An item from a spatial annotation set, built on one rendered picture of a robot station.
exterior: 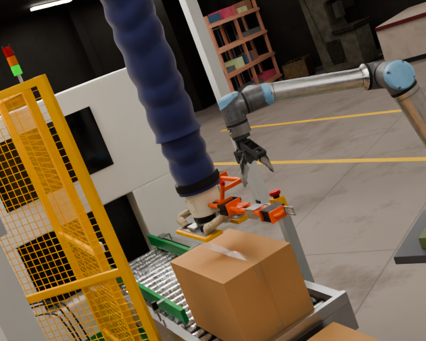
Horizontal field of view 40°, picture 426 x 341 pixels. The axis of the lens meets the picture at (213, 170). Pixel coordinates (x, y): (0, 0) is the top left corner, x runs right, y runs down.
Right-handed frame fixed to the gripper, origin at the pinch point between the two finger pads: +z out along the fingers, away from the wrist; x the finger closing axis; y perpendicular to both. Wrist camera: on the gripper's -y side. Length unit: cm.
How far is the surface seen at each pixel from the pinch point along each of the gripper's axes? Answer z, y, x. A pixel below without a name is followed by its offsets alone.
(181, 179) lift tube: -2, 53, 11
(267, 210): 12.1, -2.6, 3.3
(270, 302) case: 63, 27, 3
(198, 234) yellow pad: 25, 51, 14
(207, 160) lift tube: -6, 50, -4
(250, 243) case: 43, 51, -10
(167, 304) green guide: 74, 112, 25
